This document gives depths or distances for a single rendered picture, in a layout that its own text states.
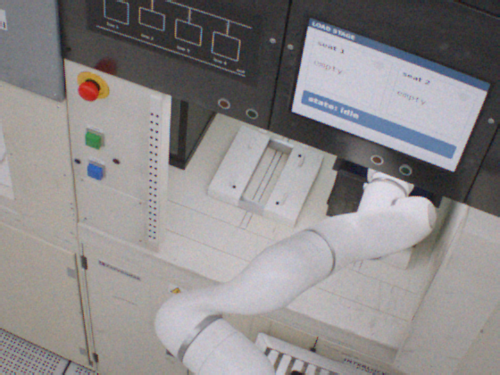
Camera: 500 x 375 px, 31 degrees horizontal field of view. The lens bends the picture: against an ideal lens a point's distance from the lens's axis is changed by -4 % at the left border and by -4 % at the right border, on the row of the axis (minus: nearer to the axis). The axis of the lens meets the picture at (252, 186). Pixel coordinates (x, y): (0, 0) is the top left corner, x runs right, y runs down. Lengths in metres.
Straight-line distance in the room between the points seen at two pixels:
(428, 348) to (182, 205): 0.66
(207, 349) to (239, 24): 0.50
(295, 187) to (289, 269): 0.73
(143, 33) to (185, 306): 0.45
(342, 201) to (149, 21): 0.69
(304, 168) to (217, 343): 0.82
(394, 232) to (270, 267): 0.30
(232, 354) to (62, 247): 0.88
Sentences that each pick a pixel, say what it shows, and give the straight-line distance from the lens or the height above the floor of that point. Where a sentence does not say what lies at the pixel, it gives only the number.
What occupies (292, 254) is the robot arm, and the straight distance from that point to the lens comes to 1.42.
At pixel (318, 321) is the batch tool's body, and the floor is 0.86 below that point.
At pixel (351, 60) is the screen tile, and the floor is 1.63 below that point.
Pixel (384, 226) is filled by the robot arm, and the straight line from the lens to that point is 1.60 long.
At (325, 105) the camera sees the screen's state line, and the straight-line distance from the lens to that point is 1.46.
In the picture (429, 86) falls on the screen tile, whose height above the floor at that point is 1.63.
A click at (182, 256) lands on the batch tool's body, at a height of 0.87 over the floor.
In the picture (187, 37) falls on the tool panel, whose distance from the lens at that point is 1.48.
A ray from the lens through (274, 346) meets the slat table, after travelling 2.06.
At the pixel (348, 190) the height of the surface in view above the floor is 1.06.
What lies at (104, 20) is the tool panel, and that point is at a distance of 1.54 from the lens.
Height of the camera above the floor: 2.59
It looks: 53 degrees down
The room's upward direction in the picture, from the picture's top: 9 degrees clockwise
